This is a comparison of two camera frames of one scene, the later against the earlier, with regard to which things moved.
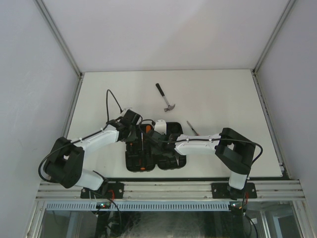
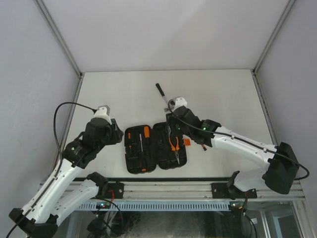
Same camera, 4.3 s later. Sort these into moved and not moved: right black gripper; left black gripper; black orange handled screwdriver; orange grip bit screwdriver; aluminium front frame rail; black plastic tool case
Moved: right black gripper; left black gripper
Not moved: orange grip bit screwdriver; black plastic tool case; black orange handled screwdriver; aluminium front frame rail
